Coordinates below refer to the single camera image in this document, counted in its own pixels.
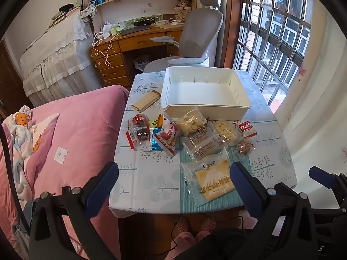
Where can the small nut snack packet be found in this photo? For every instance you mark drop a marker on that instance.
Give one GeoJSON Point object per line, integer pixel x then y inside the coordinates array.
{"type": "Point", "coordinates": [244, 146]}

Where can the patterned storage box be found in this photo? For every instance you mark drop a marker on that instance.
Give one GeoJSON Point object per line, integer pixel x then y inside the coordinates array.
{"type": "Point", "coordinates": [183, 15]}

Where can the leaf print tablecloth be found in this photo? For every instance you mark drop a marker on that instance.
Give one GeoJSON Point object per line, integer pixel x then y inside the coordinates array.
{"type": "Point", "coordinates": [151, 178]}

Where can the pale yellow cake packet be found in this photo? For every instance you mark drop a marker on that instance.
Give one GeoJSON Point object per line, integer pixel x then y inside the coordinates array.
{"type": "Point", "coordinates": [226, 131]}

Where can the puffed snack clear packet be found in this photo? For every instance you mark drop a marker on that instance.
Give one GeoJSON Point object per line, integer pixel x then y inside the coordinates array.
{"type": "Point", "coordinates": [191, 122]}

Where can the bamboo slat coaster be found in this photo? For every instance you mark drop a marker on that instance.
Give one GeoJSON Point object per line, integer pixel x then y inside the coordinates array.
{"type": "Point", "coordinates": [146, 100]}

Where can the cartoon printed pillow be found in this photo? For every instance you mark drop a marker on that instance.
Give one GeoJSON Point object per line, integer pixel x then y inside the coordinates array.
{"type": "Point", "coordinates": [40, 138]}

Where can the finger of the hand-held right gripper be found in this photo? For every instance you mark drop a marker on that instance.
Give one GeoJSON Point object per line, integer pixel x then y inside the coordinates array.
{"type": "Point", "coordinates": [321, 176]}

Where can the blue snack packet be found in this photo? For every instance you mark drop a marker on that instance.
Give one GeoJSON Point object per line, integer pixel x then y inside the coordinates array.
{"type": "Point", "coordinates": [155, 144]}

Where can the white blanket tag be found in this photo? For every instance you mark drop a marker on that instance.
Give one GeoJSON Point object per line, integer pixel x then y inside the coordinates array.
{"type": "Point", "coordinates": [60, 155]}

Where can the waste bin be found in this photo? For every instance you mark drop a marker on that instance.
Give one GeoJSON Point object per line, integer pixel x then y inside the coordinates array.
{"type": "Point", "coordinates": [142, 64]}

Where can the red candy packet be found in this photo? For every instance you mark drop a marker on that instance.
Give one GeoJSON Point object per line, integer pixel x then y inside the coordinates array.
{"type": "Point", "coordinates": [139, 119]}

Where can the wooden window frame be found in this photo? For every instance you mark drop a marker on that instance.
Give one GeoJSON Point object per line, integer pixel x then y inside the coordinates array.
{"type": "Point", "coordinates": [230, 19]}

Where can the dark chocolate snack packet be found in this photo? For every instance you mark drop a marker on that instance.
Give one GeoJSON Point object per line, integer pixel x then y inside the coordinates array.
{"type": "Point", "coordinates": [142, 134]}

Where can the pink quilted blanket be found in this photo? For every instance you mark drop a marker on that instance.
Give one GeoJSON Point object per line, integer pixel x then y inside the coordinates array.
{"type": "Point", "coordinates": [81, 130]}

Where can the narrow red white packet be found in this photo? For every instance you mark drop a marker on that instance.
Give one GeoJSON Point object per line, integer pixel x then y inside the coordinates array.
{"type": "Point", "coordinates": [131, 138]}

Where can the black hat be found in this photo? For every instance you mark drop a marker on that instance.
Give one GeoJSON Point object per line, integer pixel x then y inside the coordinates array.
{"type": "Point", "coordinates": [66, 7]}

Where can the white floral curtain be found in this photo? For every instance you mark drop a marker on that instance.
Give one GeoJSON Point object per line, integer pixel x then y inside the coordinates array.
{"type": "Point", "coordinates": [311, 113]}

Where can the wooden desk with drawers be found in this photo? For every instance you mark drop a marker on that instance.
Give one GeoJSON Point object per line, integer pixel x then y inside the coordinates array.
{"type": "Point", "coordinates": [130, 43]}

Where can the grey office chair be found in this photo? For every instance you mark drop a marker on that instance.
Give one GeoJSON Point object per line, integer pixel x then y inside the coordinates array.
{"type": "Point", "coordinates": [198, 38]}

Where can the person's left slippered foot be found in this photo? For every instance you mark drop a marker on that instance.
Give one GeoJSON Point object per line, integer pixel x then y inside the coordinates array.
{"type": "Point", "coordinates": [181, 226]}

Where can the small yellow snack packet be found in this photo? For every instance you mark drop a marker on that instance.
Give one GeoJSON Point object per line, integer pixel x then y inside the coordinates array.
{"type": "Point", "coordinates": [156, 122]}

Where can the black keyboard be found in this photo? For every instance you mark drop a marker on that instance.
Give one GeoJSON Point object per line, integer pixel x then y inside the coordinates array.
{"type": "Point", "coordinates": [135, 29]}

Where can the tissue pack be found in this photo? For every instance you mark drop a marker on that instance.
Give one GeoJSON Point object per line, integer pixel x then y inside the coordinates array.
{"type": "Point", "coordinates": [107, 29]}

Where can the red white cookie packet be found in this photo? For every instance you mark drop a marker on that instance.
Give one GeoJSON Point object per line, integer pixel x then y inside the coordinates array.
{"type": "Point", "coordinates": [246, 128]}

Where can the cartoon printed blanket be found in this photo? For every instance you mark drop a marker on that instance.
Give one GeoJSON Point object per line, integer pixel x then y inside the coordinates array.
{"type": "Point", "coordinates": [20, 146]}

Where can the large yellow cake packet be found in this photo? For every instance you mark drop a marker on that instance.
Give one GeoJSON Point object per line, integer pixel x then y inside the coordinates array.
{"type": "Point", "coordinates": [208, 178]}

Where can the red white snack packet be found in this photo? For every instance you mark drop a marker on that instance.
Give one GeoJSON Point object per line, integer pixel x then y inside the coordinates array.
{"type": "Point", "coordinates": [168, 138]}

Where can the plush doll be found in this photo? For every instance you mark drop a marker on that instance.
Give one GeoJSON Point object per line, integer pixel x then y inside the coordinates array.
{"type": "Point", "coordinates": [184, 0]}

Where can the piano under lace cover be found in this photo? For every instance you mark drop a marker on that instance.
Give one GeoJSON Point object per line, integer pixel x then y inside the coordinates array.
{"type": "Point", "coordinates": [54, 54]}

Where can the printed cloth bag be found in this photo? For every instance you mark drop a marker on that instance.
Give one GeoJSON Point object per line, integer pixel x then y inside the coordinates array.
{"type": "Point", "coordinates": [89, 12]}

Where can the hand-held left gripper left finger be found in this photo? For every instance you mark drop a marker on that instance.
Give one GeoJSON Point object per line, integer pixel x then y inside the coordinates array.
{"type": "Point", "coordinates": [100, 185]}

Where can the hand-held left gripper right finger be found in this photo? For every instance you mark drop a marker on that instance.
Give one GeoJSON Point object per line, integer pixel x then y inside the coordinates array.
{"type": "Point", "coordinates": [245, 189]}

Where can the white plastic storage bin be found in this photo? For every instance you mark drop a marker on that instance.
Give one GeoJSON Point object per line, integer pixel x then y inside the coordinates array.
{"type": "Point", "coordinates": [206, 92]}

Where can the clear printed pastry packet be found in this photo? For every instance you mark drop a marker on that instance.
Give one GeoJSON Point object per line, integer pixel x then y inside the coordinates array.
{"type": "Point", "coordinates": [203, 143]}

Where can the person's right slippered foot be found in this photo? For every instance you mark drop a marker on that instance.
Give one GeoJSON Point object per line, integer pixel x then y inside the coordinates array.
{"type": "Point", "coordinates": [207, 224]}

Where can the person's slippered foot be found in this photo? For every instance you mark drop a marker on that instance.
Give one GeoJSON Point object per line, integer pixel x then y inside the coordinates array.
{"type": "Point", "coordinates": [181, 226]}
{"type": "Point", "coordinates": [207, 224]}

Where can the stack of books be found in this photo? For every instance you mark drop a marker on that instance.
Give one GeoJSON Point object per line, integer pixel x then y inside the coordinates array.
{"type": "Point", "coordinates": [57, 19]}

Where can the metal window grille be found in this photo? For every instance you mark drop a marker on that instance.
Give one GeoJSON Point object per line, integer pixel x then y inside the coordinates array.
{"type": "Point", "coordinates": [271, 36]}

